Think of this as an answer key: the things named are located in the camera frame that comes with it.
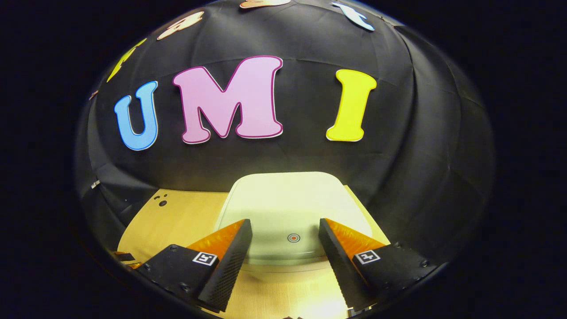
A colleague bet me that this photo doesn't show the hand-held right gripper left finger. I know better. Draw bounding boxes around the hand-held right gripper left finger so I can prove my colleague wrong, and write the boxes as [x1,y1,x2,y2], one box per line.
[135,218,253,313]

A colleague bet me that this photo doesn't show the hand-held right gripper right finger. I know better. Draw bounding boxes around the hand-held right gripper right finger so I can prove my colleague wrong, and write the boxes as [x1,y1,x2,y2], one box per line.
[319,218,443,313]

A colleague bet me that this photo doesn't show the pale green desktop garbage bin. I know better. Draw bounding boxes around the pale green desktop garbage bin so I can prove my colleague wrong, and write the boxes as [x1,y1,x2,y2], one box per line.
[214,171,373,282]

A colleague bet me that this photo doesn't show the wooden desktop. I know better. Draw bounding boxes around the wooden desktop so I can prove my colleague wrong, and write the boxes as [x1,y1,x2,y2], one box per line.
[117,189,390,319]

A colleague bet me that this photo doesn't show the black backdrop cloth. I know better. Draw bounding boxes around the black backdrop cloth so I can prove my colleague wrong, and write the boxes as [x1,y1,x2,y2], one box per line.
[74,0,494,266]

